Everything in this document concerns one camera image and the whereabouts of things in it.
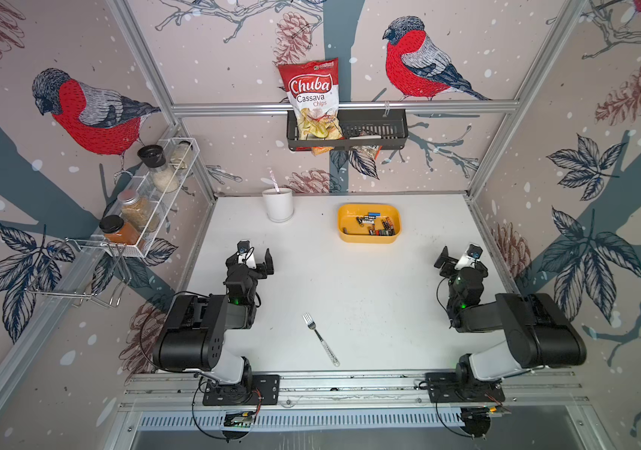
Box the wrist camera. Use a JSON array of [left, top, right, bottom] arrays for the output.
[[237, 240, 257, 269], [455, 243, 483, 271]]

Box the red cassava chips bag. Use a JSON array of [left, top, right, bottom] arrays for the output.
[[278, 58, 343, 141]]

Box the red spice jar black lid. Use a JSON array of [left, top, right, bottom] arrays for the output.
[[99, 215, 140, 246]]

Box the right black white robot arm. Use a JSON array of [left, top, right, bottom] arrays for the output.
[[425, 244, 587, 403]]

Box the black wall basket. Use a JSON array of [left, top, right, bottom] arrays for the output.
[[286, 110, 408, 151]]

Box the wire rack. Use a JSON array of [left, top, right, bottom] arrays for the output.
[[24, 238, 133, 309]]

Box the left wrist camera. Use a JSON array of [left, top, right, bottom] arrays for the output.
[[237, 240, 257, 269]]

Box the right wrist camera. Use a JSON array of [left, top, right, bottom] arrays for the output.
[[455, 243, 483, 271]]

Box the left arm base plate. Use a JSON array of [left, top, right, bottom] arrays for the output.
[[201, 374, 280, 407]]

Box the white ceramic cup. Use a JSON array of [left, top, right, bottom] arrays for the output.
[[261, 187, 294, 223]]

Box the black copper battery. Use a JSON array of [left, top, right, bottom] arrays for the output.
[[356, 216, 378, 227]]

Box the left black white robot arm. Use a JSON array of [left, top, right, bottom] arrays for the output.
[[153, 241, 280, 406]]

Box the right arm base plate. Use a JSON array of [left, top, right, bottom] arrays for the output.
[[425, 371, 505, 403]]

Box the yellow plastic storage box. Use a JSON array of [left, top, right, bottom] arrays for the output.
[[337, 204, 402, 244]]

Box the silver lid spice jar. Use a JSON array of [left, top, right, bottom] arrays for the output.
[[117, 189, 160, 234]]

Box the clear acrylic spice rack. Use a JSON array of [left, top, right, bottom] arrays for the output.
[[90, 137, 198, 263]]

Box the small clear spice jar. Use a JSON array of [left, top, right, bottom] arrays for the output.
[[170, 140, 194, 171]]

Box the silver metal fork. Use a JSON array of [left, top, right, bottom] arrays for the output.
[[303, 313, 340, 368]]

